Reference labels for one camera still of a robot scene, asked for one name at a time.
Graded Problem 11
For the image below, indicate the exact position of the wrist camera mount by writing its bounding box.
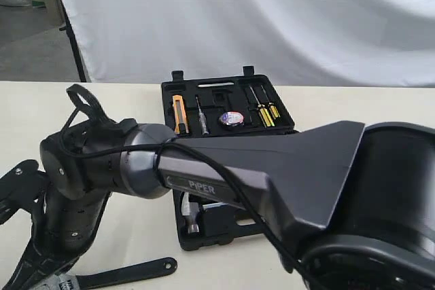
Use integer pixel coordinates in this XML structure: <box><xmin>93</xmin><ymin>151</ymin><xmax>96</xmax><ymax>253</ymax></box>
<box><xmin>1</xmin><ymin>160</ymin><xmax>49</xmax><ymax>224</ymax></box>

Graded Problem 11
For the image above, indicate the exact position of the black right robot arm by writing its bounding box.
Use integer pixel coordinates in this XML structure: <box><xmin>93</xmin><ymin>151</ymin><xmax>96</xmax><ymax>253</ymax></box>
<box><xmin>1</xmin><ymin>119</ymin><xmax>434</xmax><ymax>289</ymax></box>

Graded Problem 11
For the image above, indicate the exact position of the clear test pen screwdriver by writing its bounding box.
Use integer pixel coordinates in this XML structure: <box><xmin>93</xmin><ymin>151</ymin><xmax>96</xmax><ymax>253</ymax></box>
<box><xmin>195</xmin><ymin>95</ymin><xmax>209</xmax><ymax>136</ymax></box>

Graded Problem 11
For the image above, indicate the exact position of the white backdrop cloth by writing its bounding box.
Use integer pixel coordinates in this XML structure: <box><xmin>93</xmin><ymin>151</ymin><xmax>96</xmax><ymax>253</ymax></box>
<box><xmin>62</xmin><ymin>0</ymin><xmax>434</xmax><ymax>87</ymax></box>

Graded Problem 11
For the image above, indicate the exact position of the black backdrop stand pole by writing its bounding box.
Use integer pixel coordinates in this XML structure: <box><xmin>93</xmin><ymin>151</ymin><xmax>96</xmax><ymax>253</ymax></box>
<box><xmin>58</xmin><ymin>0</ymin><xmax>88</xmax><ymax>83</ymax></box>

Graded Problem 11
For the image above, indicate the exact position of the orange utility knife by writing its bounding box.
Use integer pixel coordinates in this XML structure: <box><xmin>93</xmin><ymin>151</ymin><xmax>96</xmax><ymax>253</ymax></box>
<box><xmin>172</xmin><ymin>94</ymin><xmax>190</xmax><ymax>134</ymax></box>

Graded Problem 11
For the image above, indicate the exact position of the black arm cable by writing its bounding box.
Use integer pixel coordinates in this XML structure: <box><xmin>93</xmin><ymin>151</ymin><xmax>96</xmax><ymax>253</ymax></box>
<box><xmin>57</xmin><ymin>83</ymin><xmax>435</xmax><ymax>290</ymax></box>

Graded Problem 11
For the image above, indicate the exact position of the black electrical tape roll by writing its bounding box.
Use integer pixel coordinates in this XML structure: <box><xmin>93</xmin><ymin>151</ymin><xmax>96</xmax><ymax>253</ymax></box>
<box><xmin>218</xmin><ymin>111</ymin><xmax>245</xmax><ymax>128</ymax></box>

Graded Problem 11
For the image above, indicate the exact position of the yellow black screwdriver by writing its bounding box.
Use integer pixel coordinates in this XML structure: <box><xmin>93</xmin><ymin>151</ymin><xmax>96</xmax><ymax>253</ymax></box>
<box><xmin>260</xmin><ymin>85</ymin><xmax>281</xmax><ymax>120</ymax></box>
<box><xmin>249</xmin><ymin>85</ymin><xmax>275</xmax><ymax>128</ymax></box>

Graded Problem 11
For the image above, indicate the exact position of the adjustable wrench black handle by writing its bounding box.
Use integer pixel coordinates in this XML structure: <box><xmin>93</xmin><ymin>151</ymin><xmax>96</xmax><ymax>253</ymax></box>
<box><xmin>47</xmin><ymin>257</ymin><xmax>178</xmax><ymax>290</ymax></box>

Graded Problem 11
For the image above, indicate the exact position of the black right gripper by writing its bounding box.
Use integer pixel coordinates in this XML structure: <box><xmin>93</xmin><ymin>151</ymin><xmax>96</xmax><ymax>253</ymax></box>
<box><xmin>5</xmin><ymin>187</ymin><xmax>110</xmax><ymax>290</ymax></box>

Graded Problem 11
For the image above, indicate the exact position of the claw hammer black grip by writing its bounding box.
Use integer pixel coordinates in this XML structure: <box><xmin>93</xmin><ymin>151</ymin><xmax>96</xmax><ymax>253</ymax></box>
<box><xmin>180</xmin><ymin>192</ymin><xmax>238</xmax><ymax>236</ymax></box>

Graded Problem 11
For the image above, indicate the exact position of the black plastic tool case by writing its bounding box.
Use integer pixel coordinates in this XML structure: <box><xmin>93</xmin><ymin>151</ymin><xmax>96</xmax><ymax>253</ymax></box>
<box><xmin>161</xmin><ymin>66</ymin><xmax>295</xmax><ymax>251</ymax></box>

